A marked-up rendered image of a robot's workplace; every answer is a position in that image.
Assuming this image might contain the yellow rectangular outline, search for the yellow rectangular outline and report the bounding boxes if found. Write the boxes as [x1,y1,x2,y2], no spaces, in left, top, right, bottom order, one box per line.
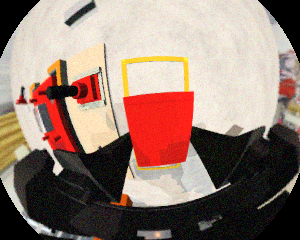
[121,56,189,171]

